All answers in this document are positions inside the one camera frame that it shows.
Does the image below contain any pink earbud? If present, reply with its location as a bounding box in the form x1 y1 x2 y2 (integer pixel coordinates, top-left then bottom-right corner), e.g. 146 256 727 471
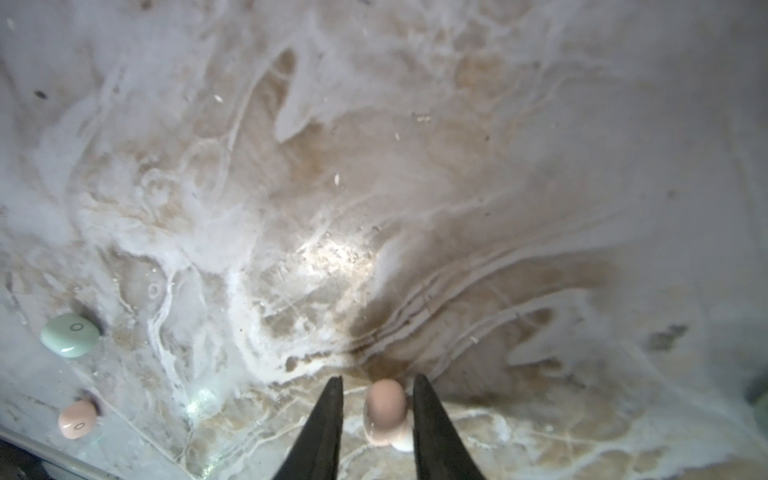
363 379 414 453
58 399 98 440

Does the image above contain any mint earbud near centre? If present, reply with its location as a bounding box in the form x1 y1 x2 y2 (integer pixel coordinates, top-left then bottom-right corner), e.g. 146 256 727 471
40 314 100 359

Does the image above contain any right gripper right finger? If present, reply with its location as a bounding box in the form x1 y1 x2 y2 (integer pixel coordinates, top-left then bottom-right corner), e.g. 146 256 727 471
412 374 485 480

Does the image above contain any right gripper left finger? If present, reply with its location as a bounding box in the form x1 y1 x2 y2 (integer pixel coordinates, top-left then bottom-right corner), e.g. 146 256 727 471
273 376 344 480

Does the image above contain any mint earbud right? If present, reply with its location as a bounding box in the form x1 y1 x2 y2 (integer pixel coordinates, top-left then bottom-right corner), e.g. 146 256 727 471
752 391 768 437

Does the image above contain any mint earbud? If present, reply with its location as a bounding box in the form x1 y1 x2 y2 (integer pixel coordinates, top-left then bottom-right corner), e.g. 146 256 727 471
40 314 100 359
752 391 768 437

